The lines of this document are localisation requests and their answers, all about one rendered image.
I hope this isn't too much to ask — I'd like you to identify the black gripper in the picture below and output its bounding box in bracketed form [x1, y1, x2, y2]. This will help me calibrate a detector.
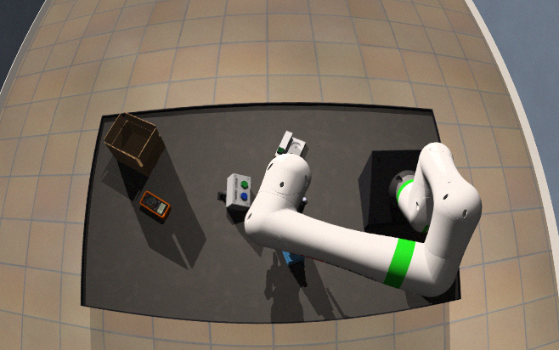
[297, 195, 308, 213]

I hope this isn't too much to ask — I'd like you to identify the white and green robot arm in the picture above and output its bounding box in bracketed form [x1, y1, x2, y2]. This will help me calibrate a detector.
[245, 143, 482, 297]

